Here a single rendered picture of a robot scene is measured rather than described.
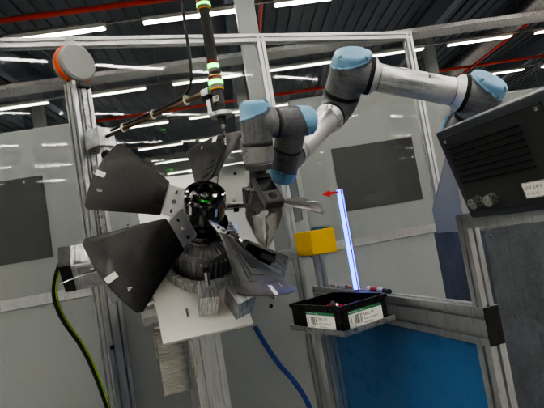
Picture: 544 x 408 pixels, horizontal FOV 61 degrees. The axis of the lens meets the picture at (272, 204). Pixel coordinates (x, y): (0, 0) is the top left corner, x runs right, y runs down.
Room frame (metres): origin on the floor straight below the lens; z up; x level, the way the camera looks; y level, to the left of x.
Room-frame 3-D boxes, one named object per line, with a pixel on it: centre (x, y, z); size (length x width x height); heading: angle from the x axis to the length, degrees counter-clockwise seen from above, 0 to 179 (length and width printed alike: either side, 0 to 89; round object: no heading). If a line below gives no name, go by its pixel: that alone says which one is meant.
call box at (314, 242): (1.77, -0.14, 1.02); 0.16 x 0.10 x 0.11; 19
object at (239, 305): (1.37, 0.14, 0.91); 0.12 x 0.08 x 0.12; 19
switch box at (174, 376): (1.62, 0.43, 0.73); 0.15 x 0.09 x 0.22; 19
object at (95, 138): (1.75, 0.61, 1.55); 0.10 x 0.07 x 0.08; 54
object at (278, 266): (1.42, 0.07, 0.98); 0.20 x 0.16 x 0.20; 19
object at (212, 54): (1.38, 0.11, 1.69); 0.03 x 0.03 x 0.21
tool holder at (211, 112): (1.38, 0.12, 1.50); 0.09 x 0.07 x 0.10; 54
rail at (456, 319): (1.40, -0.27, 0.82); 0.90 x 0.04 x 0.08; 19
